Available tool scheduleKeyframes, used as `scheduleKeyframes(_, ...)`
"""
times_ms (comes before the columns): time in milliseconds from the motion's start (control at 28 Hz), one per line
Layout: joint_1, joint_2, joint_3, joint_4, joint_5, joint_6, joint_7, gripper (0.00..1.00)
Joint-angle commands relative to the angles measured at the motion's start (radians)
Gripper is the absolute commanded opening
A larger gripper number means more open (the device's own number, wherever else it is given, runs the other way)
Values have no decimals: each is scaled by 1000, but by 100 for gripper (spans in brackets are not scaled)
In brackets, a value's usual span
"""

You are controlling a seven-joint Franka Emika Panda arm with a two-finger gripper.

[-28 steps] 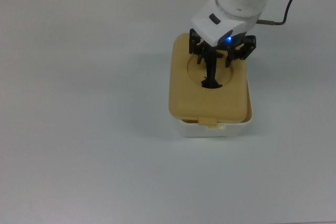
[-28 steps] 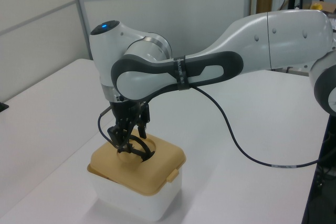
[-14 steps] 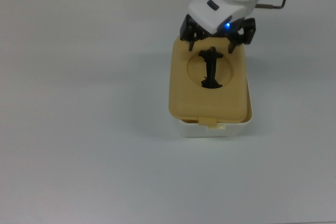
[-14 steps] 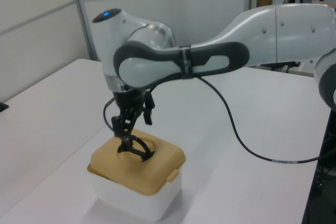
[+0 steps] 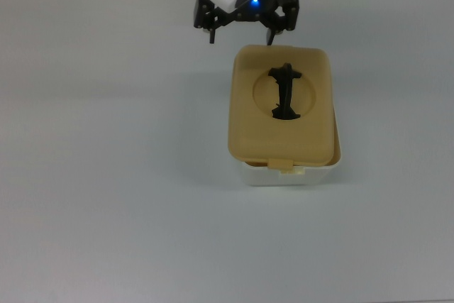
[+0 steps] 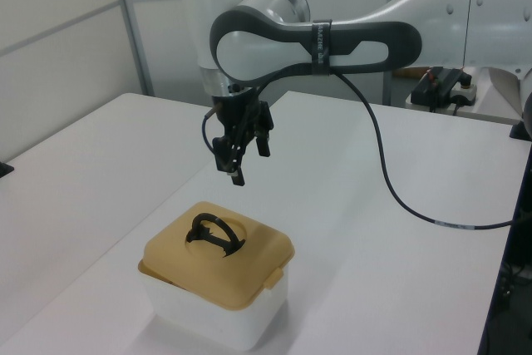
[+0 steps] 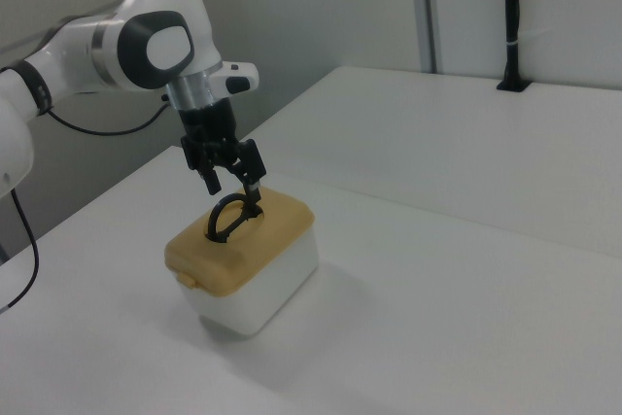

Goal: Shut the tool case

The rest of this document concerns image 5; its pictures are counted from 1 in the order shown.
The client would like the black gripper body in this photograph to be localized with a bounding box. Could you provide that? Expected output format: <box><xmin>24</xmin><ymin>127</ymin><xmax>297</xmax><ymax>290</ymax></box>
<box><xmin>225</xmin><ymin>0</ymin><xmax>287</xmax><ymax>24</ymax></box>

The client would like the tan lid with black handle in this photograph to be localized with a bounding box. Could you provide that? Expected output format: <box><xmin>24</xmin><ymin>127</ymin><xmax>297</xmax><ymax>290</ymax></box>
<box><xmin>226</xmin><ymin>43</ymin><xmax>338</xmax><ymax>171</ymax></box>

